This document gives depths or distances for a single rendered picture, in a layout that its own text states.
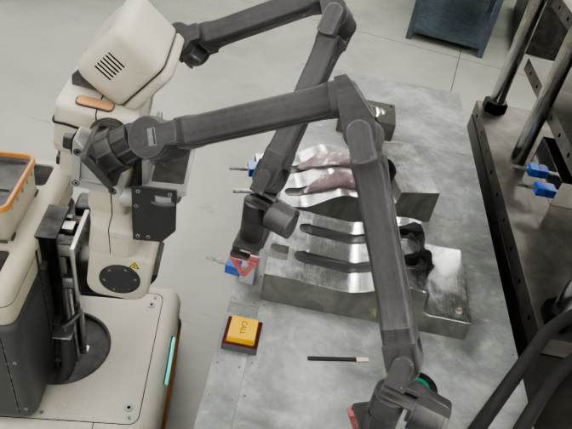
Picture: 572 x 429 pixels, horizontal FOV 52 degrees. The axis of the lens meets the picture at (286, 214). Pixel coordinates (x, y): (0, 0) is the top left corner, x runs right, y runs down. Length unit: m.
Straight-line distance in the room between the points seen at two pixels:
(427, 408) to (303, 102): 0.54
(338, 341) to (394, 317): 0.42
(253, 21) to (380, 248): 0.67
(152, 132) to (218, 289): 1.53
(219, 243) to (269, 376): 1.51
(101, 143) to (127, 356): 0.97
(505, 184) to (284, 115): 1.26
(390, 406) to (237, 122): 0.54
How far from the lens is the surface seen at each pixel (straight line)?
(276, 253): 1.45
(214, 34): 1.44
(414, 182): 1.74
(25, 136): 3.47
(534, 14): 2.44
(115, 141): 1.13
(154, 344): 1.98
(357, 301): 1.39
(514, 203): 2.06
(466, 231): 1.81
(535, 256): 1.87
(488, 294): 1.64
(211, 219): 2.86
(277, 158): 1.28
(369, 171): 0.96
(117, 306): 2.09
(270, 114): 1.01
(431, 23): 5.54
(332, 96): 0.97
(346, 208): 1.66
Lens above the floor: 1.85
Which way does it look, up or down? 39 degrees down
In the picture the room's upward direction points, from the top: 11 degrees clockwise
